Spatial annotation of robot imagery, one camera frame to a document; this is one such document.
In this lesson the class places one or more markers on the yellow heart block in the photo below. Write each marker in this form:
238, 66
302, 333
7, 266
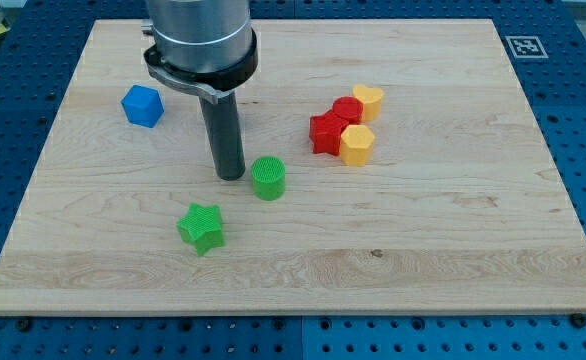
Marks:
371, 99

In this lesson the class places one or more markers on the red cylinder block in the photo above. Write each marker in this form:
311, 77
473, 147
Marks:
348, 108

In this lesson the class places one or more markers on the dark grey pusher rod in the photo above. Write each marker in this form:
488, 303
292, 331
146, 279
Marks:
224, 134

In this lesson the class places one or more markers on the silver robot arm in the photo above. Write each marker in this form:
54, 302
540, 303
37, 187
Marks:
206, 48

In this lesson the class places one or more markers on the wooden board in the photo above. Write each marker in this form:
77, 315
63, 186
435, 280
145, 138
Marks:
460, 209

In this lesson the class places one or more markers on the red star block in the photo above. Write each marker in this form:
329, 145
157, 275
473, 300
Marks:
325, 132

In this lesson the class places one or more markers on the yellow hexagon block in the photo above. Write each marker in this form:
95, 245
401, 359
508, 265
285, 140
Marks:
356, 145

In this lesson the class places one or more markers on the green star block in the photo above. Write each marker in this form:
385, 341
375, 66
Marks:
202, 228

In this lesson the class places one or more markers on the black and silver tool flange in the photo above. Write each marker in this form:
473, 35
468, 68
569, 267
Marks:
210, 86

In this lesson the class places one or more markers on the green cylinder block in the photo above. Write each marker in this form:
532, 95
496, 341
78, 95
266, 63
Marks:
268, 178

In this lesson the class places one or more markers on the fiducial marker tag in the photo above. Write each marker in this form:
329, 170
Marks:
526, 47

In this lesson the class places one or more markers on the blue cube block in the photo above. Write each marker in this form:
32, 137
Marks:
142, 106

